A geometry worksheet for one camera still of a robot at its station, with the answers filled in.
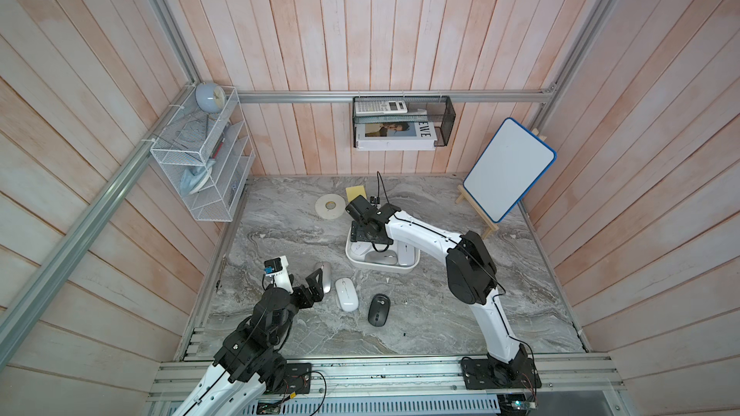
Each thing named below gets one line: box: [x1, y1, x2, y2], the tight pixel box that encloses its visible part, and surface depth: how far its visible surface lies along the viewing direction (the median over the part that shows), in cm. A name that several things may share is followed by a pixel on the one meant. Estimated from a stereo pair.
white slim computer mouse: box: [335, 277, 359, 312], surface depth 87 cm
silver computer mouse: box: [314, 260, 332, 295], surface depth 95 cm
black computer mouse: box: [368, 293, 392, 328], surface depth 85 cm
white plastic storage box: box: [344, 224, 422, 272], surface depth 97 cm
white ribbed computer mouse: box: [349, 240, 375, 261], surface depth 97 cm
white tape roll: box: [314, 193, 346, 220], surface depth 113 cm
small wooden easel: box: [454, 183, 500, 240], surface depth 100 cm
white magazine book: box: [354, 120, 438, 151], surface depth 95 cm
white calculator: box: [354, 100, 409, 117], surface depth 92 cm
